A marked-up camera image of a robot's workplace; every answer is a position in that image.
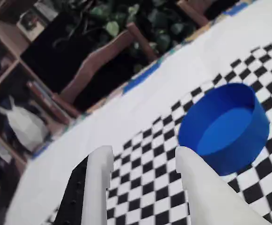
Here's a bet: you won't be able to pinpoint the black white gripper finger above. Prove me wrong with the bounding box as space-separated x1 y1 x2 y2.
53 145 115 225

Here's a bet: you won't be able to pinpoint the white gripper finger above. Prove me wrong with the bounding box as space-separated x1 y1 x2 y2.
175 146 272 225

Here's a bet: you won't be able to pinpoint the blue round box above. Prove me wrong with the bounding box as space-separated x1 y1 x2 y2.
177 82 270 177

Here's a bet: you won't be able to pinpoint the black white checkerboard mat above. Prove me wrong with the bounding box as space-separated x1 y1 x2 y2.
42 37 272 225

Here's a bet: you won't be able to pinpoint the blue tape strip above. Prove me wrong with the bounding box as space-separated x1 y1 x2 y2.
123 60 162 94
31 144 49 160
229 1 250 16

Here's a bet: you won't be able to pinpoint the red spine books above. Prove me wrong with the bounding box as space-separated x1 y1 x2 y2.
27 81 57 111

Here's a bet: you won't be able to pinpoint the brown wooden chair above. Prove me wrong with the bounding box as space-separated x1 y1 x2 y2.
176 0 209 28
51 23 159 118

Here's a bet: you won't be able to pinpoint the green leafy plant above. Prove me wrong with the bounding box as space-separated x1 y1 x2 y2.
53 0 197 73

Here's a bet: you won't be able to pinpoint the wooden bookshelf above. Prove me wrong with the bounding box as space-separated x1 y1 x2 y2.
0 0 80 188

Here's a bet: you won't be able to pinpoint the upright illustrated books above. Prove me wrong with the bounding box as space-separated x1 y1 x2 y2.
16 2 59 43

